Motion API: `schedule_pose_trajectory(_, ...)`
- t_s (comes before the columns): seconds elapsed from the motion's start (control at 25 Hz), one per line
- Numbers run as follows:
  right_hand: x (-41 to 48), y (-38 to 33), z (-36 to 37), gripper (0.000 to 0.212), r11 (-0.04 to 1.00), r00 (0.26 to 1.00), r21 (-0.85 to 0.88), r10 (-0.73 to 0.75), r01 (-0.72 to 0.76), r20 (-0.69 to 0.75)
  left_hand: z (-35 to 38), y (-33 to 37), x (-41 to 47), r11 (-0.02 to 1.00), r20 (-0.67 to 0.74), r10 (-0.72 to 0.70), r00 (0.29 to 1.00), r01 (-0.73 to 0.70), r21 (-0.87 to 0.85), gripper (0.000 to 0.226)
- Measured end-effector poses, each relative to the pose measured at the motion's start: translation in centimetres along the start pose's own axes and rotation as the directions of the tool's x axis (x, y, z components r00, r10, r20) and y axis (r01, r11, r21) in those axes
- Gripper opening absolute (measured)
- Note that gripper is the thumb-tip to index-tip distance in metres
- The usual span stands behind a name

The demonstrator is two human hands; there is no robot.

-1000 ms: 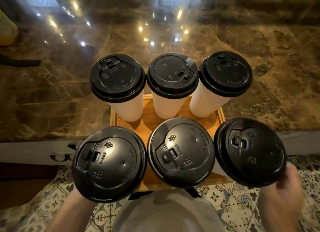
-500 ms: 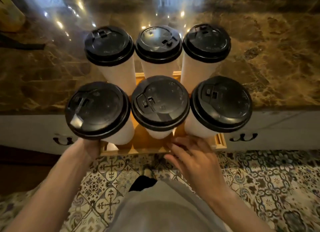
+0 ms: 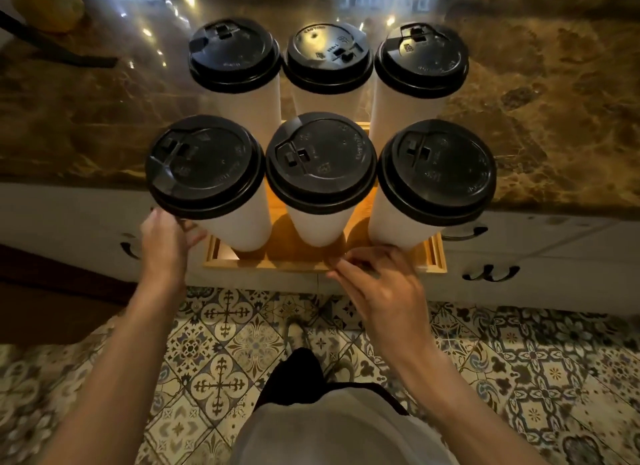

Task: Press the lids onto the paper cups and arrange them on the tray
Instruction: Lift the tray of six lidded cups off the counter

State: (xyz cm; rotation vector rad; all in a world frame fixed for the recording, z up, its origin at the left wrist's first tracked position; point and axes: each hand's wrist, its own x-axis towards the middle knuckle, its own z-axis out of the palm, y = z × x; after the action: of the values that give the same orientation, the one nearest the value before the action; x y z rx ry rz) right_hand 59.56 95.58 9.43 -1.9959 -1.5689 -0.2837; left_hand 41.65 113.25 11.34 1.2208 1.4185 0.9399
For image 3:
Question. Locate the person's right hand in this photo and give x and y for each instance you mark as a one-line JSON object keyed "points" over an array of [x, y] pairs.
{"points": [[395, 304]]}

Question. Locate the person's left hand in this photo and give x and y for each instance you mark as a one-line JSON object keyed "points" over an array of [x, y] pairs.
{"points": [[162, 249]]}

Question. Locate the white paper cup black lid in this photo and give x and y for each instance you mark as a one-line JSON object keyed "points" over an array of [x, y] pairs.
{"points": [[327, 54], [437, 169], [421, 59], [235, 54], [321, 159], [205, 164]]}

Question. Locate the square wooden tray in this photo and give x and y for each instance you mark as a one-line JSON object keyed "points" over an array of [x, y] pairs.
{"points": [[295, 257]]}

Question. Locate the person's left forearm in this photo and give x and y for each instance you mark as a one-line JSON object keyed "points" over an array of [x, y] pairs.
{"points": [[110, 379]]}

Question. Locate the person's right forearm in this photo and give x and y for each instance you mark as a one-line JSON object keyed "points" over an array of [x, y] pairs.
{"points": [[460, 409]]}

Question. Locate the person's grey shoe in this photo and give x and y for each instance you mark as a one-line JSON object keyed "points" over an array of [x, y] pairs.
{"points": [[297, 332]]}

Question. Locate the person's black trousers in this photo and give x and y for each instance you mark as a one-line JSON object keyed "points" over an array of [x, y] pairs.
{"points": [[295, 374]]}

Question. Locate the person's light grey clothing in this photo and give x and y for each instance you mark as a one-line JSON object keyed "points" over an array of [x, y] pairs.
{"points": [[340, 429]]}

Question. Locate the white drawer front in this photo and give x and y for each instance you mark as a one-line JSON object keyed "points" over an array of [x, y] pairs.
{"points": [[540, 234], [65, 219], [575, 284]]}

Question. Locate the black flat bar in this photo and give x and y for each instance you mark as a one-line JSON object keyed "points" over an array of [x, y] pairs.
{"points": [[50, 49]]}

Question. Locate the yellow rounded object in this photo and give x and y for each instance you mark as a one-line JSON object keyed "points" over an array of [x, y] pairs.
{"points": [[45, 2]]}

